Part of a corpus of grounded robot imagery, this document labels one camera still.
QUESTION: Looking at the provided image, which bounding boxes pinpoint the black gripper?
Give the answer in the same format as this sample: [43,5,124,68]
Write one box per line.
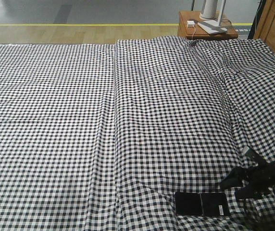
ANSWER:
[220,155,275,200]

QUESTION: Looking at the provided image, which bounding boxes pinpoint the black foldable phone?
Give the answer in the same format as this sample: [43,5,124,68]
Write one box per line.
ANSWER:
[175,192,230,217]

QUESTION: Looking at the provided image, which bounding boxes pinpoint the white desk lamp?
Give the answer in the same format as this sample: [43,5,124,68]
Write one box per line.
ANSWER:
[198,0,227,35]

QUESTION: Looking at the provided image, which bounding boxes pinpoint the wooden bedside table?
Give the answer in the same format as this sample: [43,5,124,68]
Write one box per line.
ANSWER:
[177,11,239,40]

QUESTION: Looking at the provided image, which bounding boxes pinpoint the white charger adapter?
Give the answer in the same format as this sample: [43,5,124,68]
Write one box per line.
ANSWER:
[187,20,195,27]

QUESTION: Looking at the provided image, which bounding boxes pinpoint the black white checkered bedsheet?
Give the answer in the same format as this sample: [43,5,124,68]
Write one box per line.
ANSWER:
[0,36,275,231]

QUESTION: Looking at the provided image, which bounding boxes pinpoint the white cylindrical speaker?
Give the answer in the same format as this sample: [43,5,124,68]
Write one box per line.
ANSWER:
[200,0,218,20]

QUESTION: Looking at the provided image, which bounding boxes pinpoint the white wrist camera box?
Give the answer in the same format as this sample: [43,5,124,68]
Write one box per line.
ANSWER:
[241,145,254,158]

